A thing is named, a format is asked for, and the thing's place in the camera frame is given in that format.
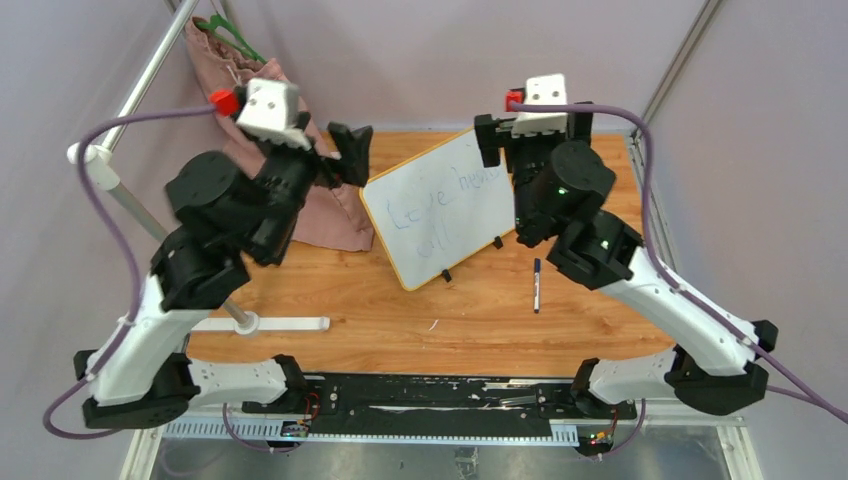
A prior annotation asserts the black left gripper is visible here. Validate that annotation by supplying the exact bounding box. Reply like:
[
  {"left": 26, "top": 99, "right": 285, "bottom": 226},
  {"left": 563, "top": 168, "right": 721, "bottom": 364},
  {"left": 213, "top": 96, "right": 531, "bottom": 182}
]
[{"left": 253, "top": 111, "right": 372, "bottom": 256}]

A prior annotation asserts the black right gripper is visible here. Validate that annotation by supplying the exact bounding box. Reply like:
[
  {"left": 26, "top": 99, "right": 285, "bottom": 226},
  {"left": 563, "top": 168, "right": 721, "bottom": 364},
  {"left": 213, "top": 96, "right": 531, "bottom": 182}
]
[{"left": 474, "top": 103, "right": 593, "bottom": 241}]

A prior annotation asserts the yellow framed whiteboard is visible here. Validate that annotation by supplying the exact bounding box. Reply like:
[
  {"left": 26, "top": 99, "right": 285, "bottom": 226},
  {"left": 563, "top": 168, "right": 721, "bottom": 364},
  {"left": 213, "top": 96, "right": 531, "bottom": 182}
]
[{"left": 360, "top": 128, "right": 515, "bottom": 291}]

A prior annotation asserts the white whiteboard marker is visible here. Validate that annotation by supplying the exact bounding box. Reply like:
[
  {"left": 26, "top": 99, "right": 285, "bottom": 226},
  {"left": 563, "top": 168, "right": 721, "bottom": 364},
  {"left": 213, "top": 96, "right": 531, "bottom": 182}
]
[{"left": 533, "top": 270, "right": 541, "bottom": 314}]

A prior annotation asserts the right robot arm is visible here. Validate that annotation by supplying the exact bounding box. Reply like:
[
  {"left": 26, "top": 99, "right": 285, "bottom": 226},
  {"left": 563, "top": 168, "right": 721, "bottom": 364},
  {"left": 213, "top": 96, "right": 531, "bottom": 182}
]
[{"left": 474, "top": 102, "right": 778, "bottom": 418}]

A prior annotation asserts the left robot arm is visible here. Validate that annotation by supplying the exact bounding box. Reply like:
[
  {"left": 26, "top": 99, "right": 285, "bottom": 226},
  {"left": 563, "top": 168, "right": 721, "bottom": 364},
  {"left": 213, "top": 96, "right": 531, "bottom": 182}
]
[{"left": 74, "top": 122, "right": 374, "bottom": 430}]

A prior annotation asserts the pink cloth garment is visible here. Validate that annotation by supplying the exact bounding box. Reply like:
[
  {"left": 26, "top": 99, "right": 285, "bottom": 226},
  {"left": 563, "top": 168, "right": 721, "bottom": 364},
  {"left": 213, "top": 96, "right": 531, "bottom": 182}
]
[{"left": 184, "top": 17, "right": 375, "bottom": 252}]

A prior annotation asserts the green clothes hanger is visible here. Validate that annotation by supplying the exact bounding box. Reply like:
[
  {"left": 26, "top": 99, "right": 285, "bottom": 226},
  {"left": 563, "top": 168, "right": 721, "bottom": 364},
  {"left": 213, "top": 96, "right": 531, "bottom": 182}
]
[{"left": 194, "top": 13, "right": 267, "bottom": 63}]

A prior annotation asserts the metal clothes rack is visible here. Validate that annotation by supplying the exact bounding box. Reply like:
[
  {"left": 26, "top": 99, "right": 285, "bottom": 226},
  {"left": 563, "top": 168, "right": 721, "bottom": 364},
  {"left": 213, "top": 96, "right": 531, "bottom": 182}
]
[{"left": 91, "top": 0, "right": 331, "bottom": 337}]

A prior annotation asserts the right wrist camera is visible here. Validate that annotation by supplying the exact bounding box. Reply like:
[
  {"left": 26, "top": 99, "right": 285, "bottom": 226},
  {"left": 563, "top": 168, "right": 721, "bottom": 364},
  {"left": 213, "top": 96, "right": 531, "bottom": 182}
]
[{"left": 504, "top": 72, "right": 571, "bottom": 139}]

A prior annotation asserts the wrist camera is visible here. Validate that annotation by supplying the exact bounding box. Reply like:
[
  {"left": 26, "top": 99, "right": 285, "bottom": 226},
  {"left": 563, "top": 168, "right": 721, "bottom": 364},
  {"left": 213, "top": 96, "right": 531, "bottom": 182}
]
[
  {"left": 504, "top": 72, "right": 571, "bottom": 139},
  {"left": 209, "top": 78, "right": 312, "bottom": 151}
]

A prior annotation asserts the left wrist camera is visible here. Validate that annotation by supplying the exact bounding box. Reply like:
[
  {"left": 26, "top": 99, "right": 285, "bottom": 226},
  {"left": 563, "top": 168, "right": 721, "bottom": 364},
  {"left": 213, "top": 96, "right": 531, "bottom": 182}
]
[{"left": 209, "top": 78, "right": 312, "bottom": 151}]

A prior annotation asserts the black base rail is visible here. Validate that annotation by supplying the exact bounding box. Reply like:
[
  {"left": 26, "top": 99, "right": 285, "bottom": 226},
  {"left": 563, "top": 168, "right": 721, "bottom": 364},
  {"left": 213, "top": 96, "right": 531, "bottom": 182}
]
[{"left": 142, "top": 370, "right": 743, "bottom": 458}]

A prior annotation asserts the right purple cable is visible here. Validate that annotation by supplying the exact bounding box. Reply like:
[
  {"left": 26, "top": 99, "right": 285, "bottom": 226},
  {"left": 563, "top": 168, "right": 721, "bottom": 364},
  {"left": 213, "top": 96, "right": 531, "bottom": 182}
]
[{"left": 506, "top": 101, "right": 848, "bottom": 458}]

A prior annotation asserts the purple cable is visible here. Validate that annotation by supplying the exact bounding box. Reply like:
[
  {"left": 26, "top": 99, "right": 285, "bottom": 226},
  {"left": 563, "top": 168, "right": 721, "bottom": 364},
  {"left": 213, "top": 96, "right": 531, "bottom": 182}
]
[
  {"left": 42, "top": 104, "right": 230, "bottom": 442},
  {"left": 506, "top": 101, "right": 848, "bottom": 458}
]

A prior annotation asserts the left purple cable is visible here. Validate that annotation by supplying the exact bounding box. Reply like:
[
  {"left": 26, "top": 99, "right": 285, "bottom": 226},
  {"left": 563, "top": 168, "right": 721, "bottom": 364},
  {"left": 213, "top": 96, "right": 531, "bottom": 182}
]
[{"left": 42, "top": 104, "right": 230, "bottom": 442}]

